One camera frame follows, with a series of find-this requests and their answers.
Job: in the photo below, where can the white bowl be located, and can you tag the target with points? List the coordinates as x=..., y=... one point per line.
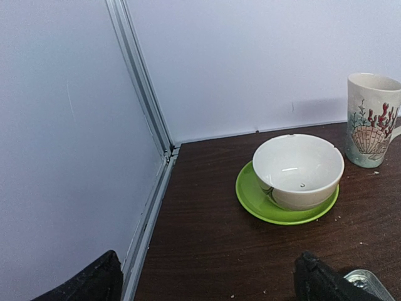
x=299, y=171

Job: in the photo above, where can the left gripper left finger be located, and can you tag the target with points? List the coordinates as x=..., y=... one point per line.
x=100, y=280

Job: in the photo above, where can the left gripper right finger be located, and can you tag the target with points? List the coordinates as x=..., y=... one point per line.
x=315, y=280

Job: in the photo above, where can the tall coral print mug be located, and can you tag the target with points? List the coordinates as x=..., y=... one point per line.
x=372, y=110

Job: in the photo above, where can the green saucer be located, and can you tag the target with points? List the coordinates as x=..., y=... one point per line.
x=261, y=204

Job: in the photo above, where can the bunny print tin lid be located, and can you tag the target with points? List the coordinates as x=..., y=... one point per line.
x=368, y=281

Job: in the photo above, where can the left aluminium frame post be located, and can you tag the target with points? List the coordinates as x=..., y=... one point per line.
x=132, y=54

